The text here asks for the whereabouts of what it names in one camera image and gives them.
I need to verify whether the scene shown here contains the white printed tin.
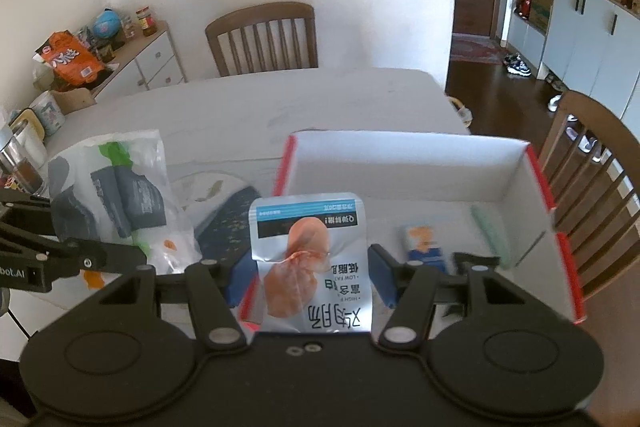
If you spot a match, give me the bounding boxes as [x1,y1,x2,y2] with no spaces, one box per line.
[29,91,65,136]

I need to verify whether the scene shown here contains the blue orange small packet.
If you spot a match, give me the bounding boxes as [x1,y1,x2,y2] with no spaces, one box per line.
[402,225,447,273]

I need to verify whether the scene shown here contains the sauce jar red lid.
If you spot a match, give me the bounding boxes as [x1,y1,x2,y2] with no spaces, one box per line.
[136,6,157,37]

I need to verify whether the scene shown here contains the wooden chair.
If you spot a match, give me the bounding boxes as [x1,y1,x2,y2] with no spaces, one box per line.
[205,1,319,77]
[538,91,639,299]

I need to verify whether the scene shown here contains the white slippers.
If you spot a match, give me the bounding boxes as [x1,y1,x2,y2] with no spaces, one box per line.
[548,94,562,113]

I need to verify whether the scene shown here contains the red white cardboard box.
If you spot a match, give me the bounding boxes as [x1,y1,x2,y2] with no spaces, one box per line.
[234,129,586,338]

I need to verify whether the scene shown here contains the chicken sausage snack packet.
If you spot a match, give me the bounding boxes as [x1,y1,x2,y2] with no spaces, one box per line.
[248,193,373,334]

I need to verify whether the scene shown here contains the white side cabinet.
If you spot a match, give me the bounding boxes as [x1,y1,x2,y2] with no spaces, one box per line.
[91,20,186,103]

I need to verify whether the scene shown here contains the glass of dark drink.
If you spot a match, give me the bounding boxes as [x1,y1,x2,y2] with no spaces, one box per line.
[0,124,44,195]

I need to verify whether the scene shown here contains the white grey plastic bag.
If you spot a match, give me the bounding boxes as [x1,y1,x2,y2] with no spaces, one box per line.
[48,130,202,275]

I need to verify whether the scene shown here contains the white wall cabinet unit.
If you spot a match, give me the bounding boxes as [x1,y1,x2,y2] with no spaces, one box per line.
[506,0,639,128]

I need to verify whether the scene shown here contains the far wooden chair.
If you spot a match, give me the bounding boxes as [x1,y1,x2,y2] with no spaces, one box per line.
[205,1,319,77]

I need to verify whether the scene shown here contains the cardboard box on left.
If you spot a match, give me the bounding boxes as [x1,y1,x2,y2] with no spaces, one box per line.
[51,88,96,115]

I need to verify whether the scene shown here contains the black white sneakers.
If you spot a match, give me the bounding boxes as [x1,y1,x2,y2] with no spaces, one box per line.
[503,53,532,77]

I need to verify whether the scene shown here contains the blue globe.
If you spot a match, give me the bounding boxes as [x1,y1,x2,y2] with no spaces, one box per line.
[92,9,122,40]

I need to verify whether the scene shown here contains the green flat packet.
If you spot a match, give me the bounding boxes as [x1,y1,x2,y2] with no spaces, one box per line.
[470,204,511,270]

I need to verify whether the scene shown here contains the orange snack bag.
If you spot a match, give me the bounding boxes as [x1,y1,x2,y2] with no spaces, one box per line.
[36,30,110,89]

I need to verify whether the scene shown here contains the right wooden chair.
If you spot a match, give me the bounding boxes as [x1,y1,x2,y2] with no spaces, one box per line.
[538,91,639,299]

